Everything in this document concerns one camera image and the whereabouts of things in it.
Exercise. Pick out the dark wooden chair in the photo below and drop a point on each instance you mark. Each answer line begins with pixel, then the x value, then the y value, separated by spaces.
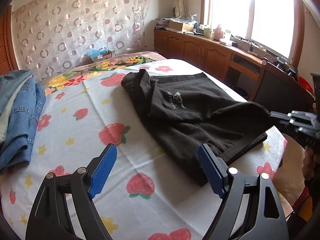
pixel 277 91

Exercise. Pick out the long wooden sideboard cabinet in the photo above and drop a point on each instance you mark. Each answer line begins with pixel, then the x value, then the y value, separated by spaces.
pixel 222 62

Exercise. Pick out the black shorts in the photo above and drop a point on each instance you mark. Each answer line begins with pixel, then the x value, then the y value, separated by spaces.
pixel 182 112

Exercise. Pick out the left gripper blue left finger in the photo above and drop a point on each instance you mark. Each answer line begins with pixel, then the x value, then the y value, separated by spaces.
pixel 99 169

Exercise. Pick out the circle pattern sheer curtain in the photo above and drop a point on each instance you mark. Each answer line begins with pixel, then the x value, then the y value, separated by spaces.
pixel 51 36

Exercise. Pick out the top light blue jeans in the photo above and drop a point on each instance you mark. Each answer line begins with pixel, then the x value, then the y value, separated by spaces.
pixel 9 83

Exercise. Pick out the pink bottle on sideboard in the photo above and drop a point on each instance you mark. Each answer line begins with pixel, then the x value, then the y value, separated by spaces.
pixel 218 33

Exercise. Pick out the cardboard box on sideboard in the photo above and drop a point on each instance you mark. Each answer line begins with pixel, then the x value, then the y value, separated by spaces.
pixel 181 26

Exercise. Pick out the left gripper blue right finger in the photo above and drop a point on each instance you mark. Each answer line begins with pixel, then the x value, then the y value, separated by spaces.
pixel 215 170

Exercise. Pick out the window with wooden frame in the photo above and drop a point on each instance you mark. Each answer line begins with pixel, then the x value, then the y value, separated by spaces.
pixel 276 25

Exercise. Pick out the white strawberry flower sheet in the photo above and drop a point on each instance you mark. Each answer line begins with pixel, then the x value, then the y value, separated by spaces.
pixel 146 196

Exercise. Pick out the person's right hand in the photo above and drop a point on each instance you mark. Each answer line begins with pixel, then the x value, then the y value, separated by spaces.
pixel 310 161

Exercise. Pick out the pink floral blanket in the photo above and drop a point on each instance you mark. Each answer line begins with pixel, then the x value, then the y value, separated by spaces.
pixel 77 75

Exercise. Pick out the cardboard box with blue bag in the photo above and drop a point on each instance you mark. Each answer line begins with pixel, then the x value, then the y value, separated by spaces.
pixel 99 55

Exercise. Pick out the bottom blue denim jeans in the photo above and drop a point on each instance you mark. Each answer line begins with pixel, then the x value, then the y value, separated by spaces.
pixel 25 113

